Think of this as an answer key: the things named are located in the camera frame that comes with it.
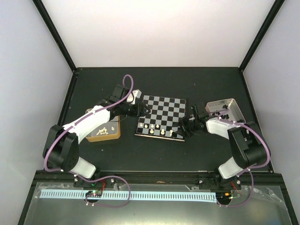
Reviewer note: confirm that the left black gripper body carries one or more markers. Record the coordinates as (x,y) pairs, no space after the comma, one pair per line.
(136,112)

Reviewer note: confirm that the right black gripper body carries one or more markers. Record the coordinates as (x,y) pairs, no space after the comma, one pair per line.
(187,126)

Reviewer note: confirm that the black and white chessboard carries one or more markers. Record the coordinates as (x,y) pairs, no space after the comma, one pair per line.
(165,112)

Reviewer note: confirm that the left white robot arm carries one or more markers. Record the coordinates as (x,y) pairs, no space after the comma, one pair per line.
(61,152)

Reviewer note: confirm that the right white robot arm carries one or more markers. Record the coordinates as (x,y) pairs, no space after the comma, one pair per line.
(248,147)

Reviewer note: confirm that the black pieces in tray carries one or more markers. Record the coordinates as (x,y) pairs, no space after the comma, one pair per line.
(230,113)

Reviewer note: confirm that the white pieces in tin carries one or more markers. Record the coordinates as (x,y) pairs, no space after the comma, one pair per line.
(106,131)

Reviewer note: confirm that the right circuit board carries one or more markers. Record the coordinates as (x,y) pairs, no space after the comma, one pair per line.
(227,195)

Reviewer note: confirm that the circuit board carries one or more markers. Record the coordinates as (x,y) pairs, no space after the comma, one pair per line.
(94,193)
(227,195)

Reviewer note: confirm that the left circuit board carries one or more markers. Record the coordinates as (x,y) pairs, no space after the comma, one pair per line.
(94,193)

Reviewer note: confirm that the gold tin tray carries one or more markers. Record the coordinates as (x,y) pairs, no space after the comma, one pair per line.
(113,123)

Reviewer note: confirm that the pink mesh tray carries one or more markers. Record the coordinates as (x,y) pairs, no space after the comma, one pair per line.
(214,106)

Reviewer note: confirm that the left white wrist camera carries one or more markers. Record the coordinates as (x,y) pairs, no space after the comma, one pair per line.
(134,95)

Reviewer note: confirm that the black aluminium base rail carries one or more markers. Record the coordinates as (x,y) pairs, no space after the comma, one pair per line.
(206,180)

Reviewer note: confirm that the light blue slotted cable duct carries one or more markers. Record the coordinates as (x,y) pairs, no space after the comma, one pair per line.
(133,195)

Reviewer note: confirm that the left black frame post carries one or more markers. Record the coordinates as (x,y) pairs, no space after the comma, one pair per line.
(54,32)

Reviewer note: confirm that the black frame post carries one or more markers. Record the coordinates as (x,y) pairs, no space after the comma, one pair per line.
(276,6)
(54,32)

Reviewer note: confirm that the right black frame post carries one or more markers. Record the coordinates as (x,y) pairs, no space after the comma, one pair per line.
(276,6)

